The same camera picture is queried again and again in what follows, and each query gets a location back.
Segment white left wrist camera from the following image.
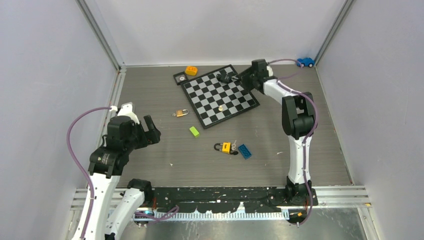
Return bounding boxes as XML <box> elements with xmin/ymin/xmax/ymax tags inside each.
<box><xmin>116</xmin><ymin>102</ymin><xmax>140</xmax><ymax>125</ymax></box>

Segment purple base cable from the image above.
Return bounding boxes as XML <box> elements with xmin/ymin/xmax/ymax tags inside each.
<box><xmin>134</xmin><ymin>205</ymin><xmax>180</xmax><ymax>226</ymax></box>

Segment black white chessboard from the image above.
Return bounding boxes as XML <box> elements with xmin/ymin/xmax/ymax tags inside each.
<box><xmin>180</xmin><ymin>64</ymin><xmax>260</xmax><ymax>129</ymax></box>

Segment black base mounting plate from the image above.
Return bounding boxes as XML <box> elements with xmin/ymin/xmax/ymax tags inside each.
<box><xmin>151</xmin><ymin>186</ymin><xmax>318</xmax><ymax>214</ymax></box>

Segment green toy block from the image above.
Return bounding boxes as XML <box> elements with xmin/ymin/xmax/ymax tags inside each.
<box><xmin>189</xmin><ymin>126</ymin><xmax>200</xmax><ymax>138</ymax></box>

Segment yellow padlock black shackle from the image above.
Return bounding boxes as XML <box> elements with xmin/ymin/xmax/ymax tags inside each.
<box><xmin>213</xmin><ymin>142</ymin><xmax>232</xmax><ymax>154</ymax></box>

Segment orange toy block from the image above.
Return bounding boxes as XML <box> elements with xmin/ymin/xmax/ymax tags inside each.
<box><xmin>184</xmin><ymin>65</ymin><xmax>198</xmax><ymax>76</ymax></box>

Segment small black square tray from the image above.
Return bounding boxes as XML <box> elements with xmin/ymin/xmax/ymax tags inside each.
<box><xmin>173</xmin><ymin>71</ymin><xmax>189</xmax><ymax>86</ymax></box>

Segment blue toy brick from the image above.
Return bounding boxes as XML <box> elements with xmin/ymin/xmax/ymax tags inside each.
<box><xmin>237</xmin><ymin>144</ymin><xmax>252</xmax><ymax>160</ymax></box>

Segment small brass padlock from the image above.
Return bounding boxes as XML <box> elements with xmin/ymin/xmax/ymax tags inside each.
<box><xmin>172</xmin><ymin>109</ymin><xmax>189</xmax><ymax>118</ymax></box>

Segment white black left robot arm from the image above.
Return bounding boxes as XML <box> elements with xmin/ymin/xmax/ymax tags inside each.
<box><xmin>66</xmin><ymin>102</ymin><xmax>161</xmax><ymax>240</ymax></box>

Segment silver keys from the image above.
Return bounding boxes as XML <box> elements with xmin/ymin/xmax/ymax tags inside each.
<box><xmin>230</xmin><ymin>140</ymin><xmax>239</xmax><ymax>155</ymax></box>

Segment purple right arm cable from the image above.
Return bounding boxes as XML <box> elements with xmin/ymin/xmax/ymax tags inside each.
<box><xmin>267</xmin><ymin>58</ymin><xmax>320</xmax><ymax>226</ymax></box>

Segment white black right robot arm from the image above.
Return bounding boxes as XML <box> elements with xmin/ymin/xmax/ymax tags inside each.
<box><xmin>236</xmin><ymin>59</ymin><xmax>318</xmax><ymax>207</ymax></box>

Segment blue toy car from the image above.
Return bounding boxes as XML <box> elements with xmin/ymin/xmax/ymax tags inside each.
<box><xmin>296</xmin><ymin>57</ymin><xmax>315</xmax><ymax>68</ymax></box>

